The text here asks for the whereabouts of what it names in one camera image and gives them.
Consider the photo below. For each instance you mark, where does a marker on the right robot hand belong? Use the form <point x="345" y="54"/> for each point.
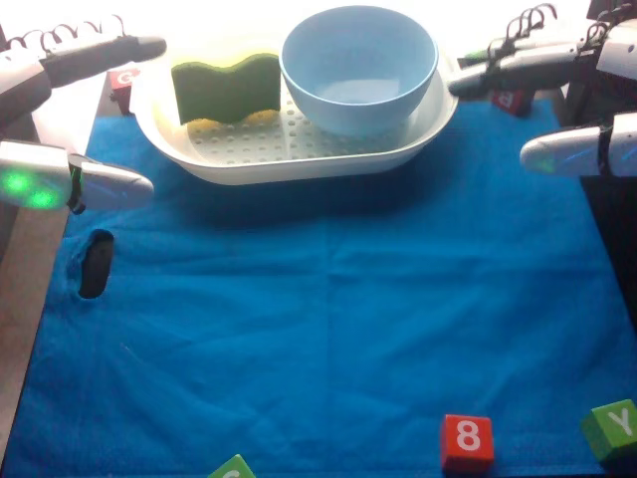
<point x="542" y="60"/>

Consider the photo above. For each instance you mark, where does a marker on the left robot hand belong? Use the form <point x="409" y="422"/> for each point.
<point x="104" y="55"/>

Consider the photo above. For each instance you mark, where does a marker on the light blue bowl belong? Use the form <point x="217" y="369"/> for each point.
<point x="358" y="94"/>

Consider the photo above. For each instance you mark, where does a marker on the red block letter G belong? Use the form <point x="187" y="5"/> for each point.
<point x="123" y="82"/>

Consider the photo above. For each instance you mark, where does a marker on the red block letter P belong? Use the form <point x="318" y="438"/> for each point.
<point x="512" y="102"/>

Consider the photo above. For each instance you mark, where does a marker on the green and yellow sponge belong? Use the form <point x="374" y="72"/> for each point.
<point x="224" y="92"/>

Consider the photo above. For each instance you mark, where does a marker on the white perforated drainer tray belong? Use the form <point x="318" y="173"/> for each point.
<point x="278" y="164"/>

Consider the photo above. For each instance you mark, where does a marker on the blue table cloth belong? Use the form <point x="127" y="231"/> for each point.
<point x="318" y="323"/>

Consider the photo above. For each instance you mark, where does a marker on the green block letter Y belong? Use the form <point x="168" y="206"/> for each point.
<point x="612" y="430"/>

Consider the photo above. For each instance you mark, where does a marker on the red block number 8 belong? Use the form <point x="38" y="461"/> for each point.
<point x="468" y="440"/>

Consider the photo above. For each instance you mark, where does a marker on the green block letter C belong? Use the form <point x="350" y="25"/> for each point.
<point x="233" y="469"/>

